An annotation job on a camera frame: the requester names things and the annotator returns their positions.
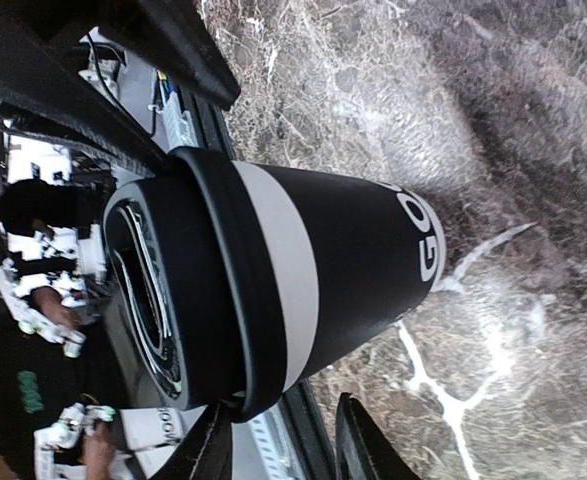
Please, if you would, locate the white cable duct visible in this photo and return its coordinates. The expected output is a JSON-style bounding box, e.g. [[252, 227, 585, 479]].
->
[[156, 70, 199, 150]]

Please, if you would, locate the black cup lid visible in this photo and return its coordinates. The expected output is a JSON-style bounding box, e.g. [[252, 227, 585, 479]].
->
[[103, 147, 287, 422]]

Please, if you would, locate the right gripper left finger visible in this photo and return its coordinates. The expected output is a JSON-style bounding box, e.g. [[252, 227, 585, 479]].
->
[[150, 402, 233, 480]]

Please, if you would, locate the black paper coffee cup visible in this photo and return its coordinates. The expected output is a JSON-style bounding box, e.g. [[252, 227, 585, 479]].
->
[[234, 162, 446, 389]]

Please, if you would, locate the person in background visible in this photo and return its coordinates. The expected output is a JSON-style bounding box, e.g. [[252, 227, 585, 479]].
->
[[0, 179, 129, 479]]

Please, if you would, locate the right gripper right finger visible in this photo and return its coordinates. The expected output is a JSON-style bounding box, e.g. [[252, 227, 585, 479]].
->
[[335, 393, 420, 480]]

